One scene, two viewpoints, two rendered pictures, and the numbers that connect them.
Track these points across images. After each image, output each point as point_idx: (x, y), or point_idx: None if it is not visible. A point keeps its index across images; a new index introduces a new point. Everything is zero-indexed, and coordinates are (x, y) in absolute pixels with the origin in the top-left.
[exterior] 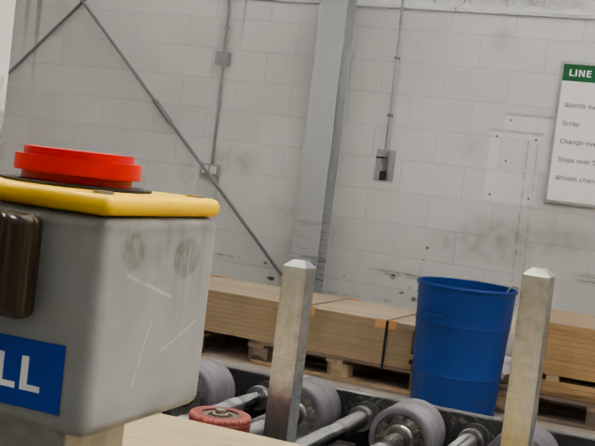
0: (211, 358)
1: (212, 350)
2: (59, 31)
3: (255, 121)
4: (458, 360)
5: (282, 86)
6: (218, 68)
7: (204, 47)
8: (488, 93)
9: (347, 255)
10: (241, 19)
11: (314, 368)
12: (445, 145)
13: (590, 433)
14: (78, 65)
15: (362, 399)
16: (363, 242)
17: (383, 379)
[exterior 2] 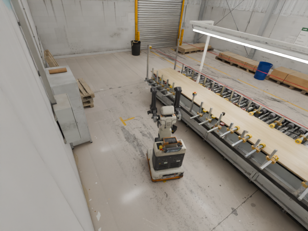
0: (232, 66)
1: (233, 65)
2: (226, 15)
3: (250, 32)
4: (260, 73)
5: (255, 27)
6: (247, 23)
7: (246, 19)
8: (288, 31)
9: (257, 53)
10: (252, 15)
11: (245, 69)
12: (277, 39)
13: (276, 84)
14: (228, 21)
15: (222, 86)
16: (260, 52)
17: (254, 72)
